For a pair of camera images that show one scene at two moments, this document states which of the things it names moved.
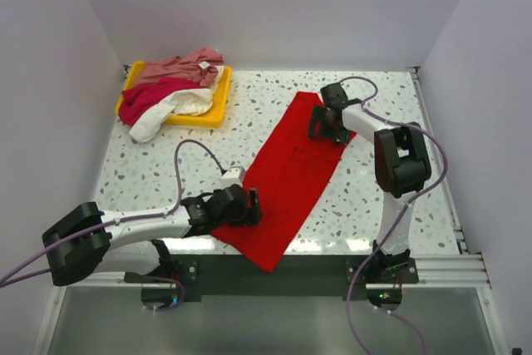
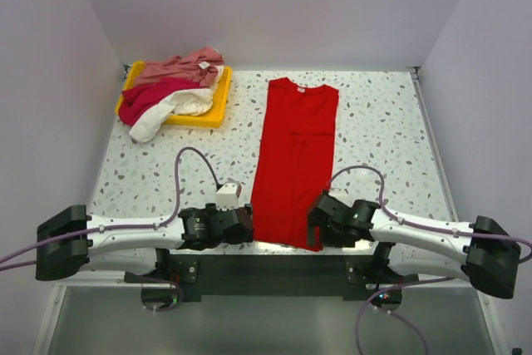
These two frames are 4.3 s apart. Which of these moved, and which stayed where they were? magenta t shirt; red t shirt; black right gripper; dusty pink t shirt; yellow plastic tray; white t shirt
Moved: red t shirt; black right gripper
Stayed: magenta t shirt; white t shirt; dusty pink t shirt; yellow plastic tray
